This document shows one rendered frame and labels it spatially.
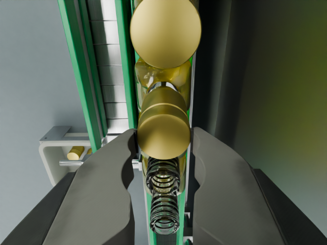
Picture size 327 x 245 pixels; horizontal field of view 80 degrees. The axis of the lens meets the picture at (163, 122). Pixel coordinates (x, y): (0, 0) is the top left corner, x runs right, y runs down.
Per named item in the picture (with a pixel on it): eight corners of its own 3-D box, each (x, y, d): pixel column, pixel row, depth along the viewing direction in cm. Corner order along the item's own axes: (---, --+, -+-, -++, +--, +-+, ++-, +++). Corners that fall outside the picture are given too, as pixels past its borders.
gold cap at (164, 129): (185, 127, 17) (191, 161, 13) (143, 128, 17) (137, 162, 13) (186, 86, 15) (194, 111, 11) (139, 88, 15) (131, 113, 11)
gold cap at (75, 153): (74, 152, 61) (68, 162, 57) (71, 143, 59) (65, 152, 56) (85, 152, 61) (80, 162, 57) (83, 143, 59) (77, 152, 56)
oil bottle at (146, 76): (178, 70, 38) (193, 123, 19) (149, 71, 38) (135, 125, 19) (179, 39, 35) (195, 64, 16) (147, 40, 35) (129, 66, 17)
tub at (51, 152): (132, 170, 67) (128, 190, 59) (66, 170, 67) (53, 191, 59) (127, 125, 58) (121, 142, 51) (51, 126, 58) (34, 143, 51)
